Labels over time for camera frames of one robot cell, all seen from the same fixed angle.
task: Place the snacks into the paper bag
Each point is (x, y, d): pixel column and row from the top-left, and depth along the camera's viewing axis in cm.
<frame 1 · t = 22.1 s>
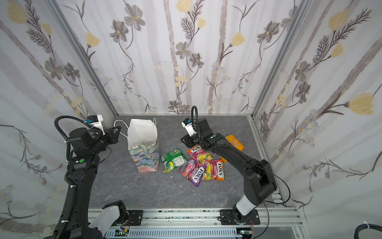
left hand: (117, 122, 70), fingers closed
right hand: (181, 133, 81), fingers open
floral white paper bag: (143, 144, 73), point 27 cm above the table
green Fox's candy bag: (173, 160, 95), point 3 cm above the table
pink-yellow Fox's candy bag: (198, 154, 97), point 3 cm above the table
purple Fox's candy bag: (193, 171, 89), point 4 cm above the table
orange Fox's candy bag: (217, 170, 90), point 3 cm above the table

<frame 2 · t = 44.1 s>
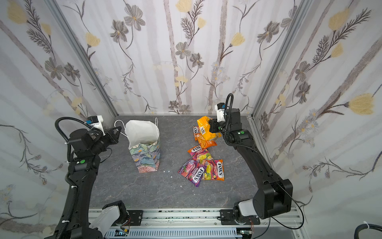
left hand: (118, 123, 70), fingers closed
right hand: (208, 117, 77), fingers closed
orange corn chips bag: (205, 144, 100), point 5 cm above the table
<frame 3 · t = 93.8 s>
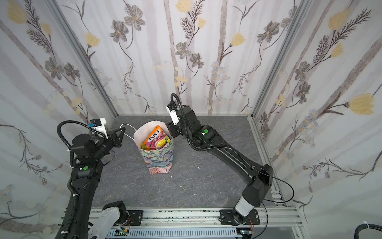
left hand: (121, 124, 69), fingers closed
right hand: (168, 116, 68), fingers open
pink-yellow Fox's candy bag: (156, 140, 82), point 21 cm above the table
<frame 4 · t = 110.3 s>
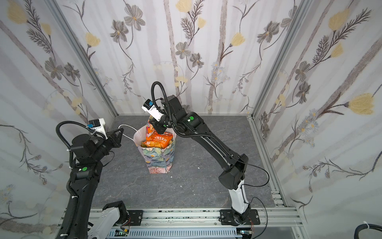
left hand: (119, 124, 69), fingers closed
right hand: (148, 115, 65), fingers closed
